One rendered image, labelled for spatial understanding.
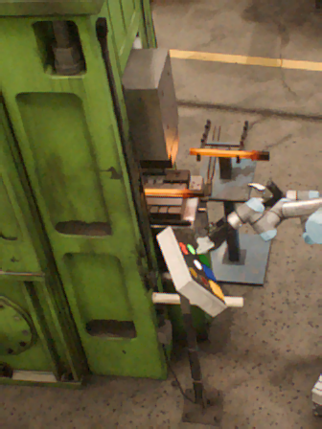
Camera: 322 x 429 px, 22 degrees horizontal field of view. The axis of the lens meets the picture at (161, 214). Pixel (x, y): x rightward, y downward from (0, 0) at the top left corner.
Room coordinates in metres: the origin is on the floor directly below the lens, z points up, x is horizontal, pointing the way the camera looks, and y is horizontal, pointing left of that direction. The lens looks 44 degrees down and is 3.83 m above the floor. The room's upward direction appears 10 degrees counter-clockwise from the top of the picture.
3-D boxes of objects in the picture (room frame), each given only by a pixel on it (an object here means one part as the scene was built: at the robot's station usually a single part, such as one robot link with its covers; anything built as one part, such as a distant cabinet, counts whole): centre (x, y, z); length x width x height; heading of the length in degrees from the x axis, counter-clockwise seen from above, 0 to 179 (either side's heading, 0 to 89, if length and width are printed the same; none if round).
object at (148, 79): (3.13, 0.07, 1.56); 0.42 x 0.39 x 0.40; 73
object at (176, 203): (3.09, 0.08, 0.96); 0.42 x 0.20 x 0.09; 73
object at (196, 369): (2.48, -0.03, 0.54); 0.04 x 0.04 x 1.08; 73
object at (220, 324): (3.01, -0.17, 0.01); 0.58 x 0.39 x 0.01; 163
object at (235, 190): (3.46, -0.40, 0.69); 0.40 x 0.30 x 0.02; 160
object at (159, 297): (2.67, -0.11, 0.62); 0.44 x 0.05 x 0.05; 73
